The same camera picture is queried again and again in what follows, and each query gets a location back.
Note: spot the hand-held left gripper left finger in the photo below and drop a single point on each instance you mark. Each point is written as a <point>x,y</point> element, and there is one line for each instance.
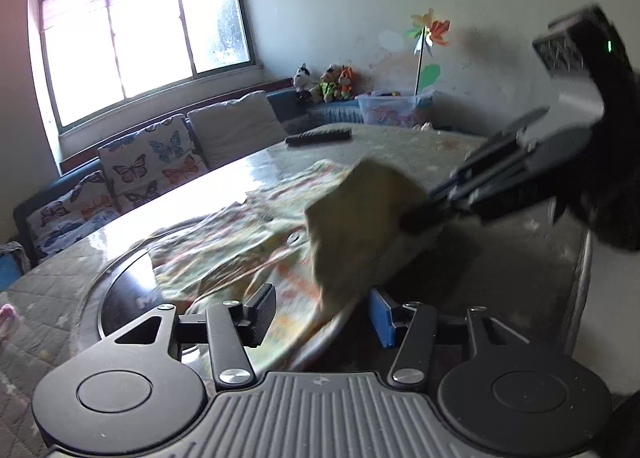
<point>262,315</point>

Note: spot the clear plastic storage box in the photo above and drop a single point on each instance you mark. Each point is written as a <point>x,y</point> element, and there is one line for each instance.
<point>390,110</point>

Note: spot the green shirt plush toy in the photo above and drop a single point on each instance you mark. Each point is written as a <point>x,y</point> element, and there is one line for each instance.
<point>326,86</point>

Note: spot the black remote control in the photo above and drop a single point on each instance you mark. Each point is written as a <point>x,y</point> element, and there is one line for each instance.
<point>317,136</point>

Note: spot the blue sofa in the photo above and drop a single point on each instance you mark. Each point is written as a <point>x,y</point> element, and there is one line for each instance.
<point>330,112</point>

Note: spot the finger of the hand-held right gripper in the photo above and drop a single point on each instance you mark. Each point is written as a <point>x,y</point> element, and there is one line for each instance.
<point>490,152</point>
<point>450,205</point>

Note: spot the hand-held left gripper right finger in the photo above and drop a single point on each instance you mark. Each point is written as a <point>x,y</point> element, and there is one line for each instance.
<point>382,320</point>

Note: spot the white clothes pile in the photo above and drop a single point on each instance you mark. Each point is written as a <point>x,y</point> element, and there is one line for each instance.
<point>424,126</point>

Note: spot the long butterfly print cushion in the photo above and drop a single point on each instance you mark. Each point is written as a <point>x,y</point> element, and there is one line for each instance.
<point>70,218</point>

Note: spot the large window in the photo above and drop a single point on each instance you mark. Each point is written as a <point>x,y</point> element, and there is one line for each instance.
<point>140,37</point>

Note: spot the small pink object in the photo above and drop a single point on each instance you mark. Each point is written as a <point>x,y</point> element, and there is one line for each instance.
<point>7,320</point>

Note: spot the colourful paper pinwheel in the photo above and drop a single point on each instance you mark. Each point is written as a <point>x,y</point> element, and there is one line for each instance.
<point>431,30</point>

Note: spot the round black induction cooktop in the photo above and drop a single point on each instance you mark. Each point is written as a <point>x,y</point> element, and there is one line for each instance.
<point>125,293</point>

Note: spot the upright butterfly print cushion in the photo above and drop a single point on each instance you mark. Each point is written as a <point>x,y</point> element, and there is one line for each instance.
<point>150,162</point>

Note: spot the plain white cushion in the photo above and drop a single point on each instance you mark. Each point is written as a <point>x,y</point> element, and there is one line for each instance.
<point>235,130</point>

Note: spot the light green patterned garment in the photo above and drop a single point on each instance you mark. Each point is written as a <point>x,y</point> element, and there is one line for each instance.
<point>350,218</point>

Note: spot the blue chair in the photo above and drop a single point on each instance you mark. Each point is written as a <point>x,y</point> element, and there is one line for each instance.
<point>12,273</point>

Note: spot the orange plush fox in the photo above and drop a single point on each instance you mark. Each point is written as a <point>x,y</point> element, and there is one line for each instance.
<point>345,82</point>

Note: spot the black and white plush toy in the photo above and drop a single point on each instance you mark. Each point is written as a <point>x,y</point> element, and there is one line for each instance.
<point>301,82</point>

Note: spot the grey cloth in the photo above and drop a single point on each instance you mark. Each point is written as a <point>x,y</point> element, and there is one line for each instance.
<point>12,252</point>

